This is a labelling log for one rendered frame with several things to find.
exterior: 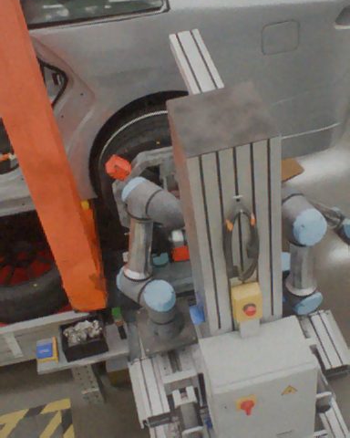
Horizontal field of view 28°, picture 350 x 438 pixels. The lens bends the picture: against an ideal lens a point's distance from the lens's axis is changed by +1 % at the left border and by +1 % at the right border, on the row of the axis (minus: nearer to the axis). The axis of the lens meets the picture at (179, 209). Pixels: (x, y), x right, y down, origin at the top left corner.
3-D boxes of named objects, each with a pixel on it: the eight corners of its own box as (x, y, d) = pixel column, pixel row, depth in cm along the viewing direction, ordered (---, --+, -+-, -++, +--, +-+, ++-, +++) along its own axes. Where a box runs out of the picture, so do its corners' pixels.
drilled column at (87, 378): (103, 385, 363) (87, 339, 333) (105, 401, 356) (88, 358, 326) (84, 389, 363) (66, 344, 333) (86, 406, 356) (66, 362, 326)
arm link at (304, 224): (302, 284, 280) (304, 187, 241) (324, 310, 270) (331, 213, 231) (276, 297, 277) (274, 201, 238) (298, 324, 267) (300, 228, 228)
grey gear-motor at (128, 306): (148, 265, 405) (138, 225, 380) (159, 325, 375) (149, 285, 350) (117, 272, 404) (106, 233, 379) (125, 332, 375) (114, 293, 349)
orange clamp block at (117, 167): (129, 161, 321) (113, 153, 316) (131, 172, 315) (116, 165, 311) (120, 171, 324) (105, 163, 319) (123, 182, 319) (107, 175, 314)
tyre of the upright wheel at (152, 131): (81, 122, 331) (116, 214, 378) (85, 154, 314) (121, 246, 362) (215, 87, 330) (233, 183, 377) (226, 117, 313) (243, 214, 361)
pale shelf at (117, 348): (126, 325, 336) (125, 321, 334) (130, 355, 325) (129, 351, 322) (37, 344, 335) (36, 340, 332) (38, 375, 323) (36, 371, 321)
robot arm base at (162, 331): (188, 335, 281) (185, 321, 274) (151, 345, 280) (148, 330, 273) (180, 306, 292) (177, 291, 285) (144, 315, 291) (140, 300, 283)
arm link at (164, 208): (180, 200, 243) (237, 228, 285) (158, 187, 249) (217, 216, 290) (164, 228, 244) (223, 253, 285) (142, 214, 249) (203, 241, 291)
